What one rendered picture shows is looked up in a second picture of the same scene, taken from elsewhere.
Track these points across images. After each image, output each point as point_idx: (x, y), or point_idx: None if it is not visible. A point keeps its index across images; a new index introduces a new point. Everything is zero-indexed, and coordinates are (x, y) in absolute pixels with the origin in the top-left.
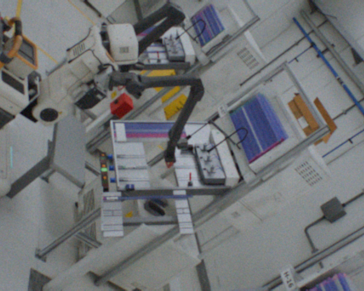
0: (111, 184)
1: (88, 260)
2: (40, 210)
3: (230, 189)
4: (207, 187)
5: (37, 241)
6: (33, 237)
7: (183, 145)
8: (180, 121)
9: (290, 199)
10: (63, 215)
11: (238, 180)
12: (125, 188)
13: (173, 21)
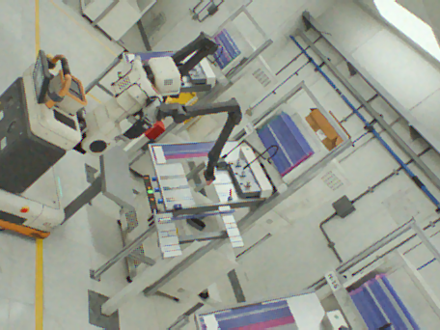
0: None
1: (146, 278)
2: (89, 232)
3: (265, 200)
4: (245, 200)
5: (90, 262)
6: (86, 259)
7: (221, 164)
8: (219, 144)
9: (316, 204)
10: (108, 233)
11: None
12: (174, 207)
13: (207, 51)
